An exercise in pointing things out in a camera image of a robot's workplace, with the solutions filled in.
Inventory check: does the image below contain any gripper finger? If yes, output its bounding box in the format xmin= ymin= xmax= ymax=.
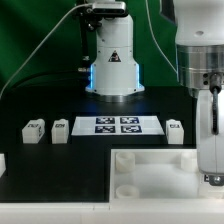
xmin=209 ymin=175 xmax=224 ymax=186

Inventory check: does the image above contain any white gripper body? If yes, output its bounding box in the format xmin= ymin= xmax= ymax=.
xmin=196 ymin=90 xmax=224 ymax=176

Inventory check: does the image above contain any white square tabletop panel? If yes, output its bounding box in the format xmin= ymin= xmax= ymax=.
xmin=110 ymin=149 xmax=215 ymax=200

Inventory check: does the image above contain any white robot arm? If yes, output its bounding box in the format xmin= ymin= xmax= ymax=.
xmin=160 ymin=0 xmax=224 ymax=186

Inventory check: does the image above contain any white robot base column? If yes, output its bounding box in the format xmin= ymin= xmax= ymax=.
xmin=85 ymin=15 xmax=145 ymax=102

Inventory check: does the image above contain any white sheet with tags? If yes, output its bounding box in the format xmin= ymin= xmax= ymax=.
xmin=72 ymin=116 xmax=164 ymax=136

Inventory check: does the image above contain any white block left edge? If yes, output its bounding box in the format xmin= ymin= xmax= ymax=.
xmin=0 ymin=154 xmax=6 ymax=178

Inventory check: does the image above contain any black camera on stand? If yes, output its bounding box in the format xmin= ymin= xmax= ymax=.
xmin=75 ymin=0 xmax=128 ymax=18

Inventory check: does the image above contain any grey camera cable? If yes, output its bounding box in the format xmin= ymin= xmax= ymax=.
xmin=0 ymin=3 xmax=93 ymax=101

